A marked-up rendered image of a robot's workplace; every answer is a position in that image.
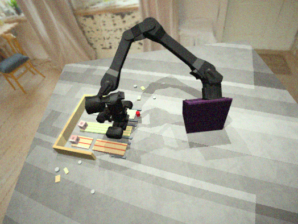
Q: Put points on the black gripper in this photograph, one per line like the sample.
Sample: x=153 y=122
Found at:
x=120 y=119

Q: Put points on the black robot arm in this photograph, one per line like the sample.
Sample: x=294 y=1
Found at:
x=150 y=28

